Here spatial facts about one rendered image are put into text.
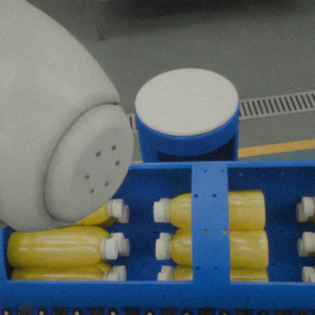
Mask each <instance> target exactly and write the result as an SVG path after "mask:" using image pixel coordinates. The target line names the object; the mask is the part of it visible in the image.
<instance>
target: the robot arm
mask: <svg viewBox="0 0 315 315"><path fill-rule="evenodd" d="M133 153H134V135H133V131H132V129H131V125H130V123H129V122H128V120H127V118H126V116H125V114H124V111H123V109H122V107H121V105H120V97H119V95H118V92H117V90H116V89H115V86H114V84H113V83H112V82H111V81H110V79H109V78H108V76H107V75H106V73H105V72H104V71H103V69H102V68H101V66H100V65H99V64H98V63H97V61H96V60H94V57H93V56H92V55H91V54H90V53H89V52H88V51H87V50H86V49H85V48H84V47H83V45H82V44H81V43H80V42H78V41H77V40H76V39H75V38H74V37H73V36H72V35H71V34H70V33H69V32H68V31H67V30H66V29H65V28H64V27H62V26H61V25H60V24H58V23H57V22H56V21H55V20H53V19H52V18H50V17H49V16H48V15H47V14H45V13H44V12H43V11H41V10H40V9H38V8H37V7H35V6H33V5H32V4H30V3H29V2H27V1H26V0H0V230H2V229H4V228H5V227H6V226H8V225H9V226H10V227H12V228H13V229H15V230H16V231H19V232H21V233H34V232H40V231H48V230H53V229H60V228H65V227H68V226H71V225H73V224H75V223H77V222H78V221H80V220H82V219H83V218H86V217H88V216H89V215H90V214H93V213H94V212H96V210H98V209H100V208H101V207H102V206H103V205H104V204H106V203H107V202H108V201H109V199H111V198H112V197H113V196H114V194H116V192H117V189H118V188H119V186H120V184H121V183H122V181H123V179H124V178H125V176H126V174H127V172H128V169H129V166H130V164H131V160H132V156H133Z"/></svg>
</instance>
